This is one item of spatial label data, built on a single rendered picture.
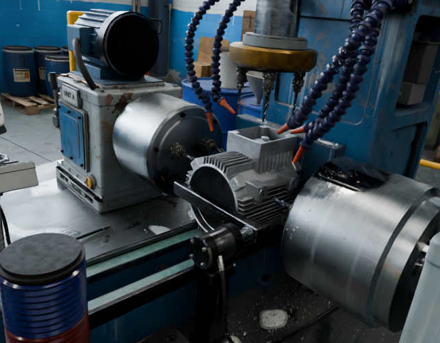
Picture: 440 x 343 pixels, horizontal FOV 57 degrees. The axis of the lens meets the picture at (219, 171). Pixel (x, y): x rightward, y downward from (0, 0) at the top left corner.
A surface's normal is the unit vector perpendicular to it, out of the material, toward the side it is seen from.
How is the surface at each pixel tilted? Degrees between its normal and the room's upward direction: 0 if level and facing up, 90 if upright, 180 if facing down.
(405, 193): 17
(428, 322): 89
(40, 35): 90
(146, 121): 51
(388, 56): 90
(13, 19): 90
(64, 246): 0
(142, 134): 66
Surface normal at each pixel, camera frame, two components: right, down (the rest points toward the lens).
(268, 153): 0.66, 0.33
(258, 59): -0.40, 0.31
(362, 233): -0.59, -0.33
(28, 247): 0.08, -0.92
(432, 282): -0.74, 0.18
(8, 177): 0.65, -0.02
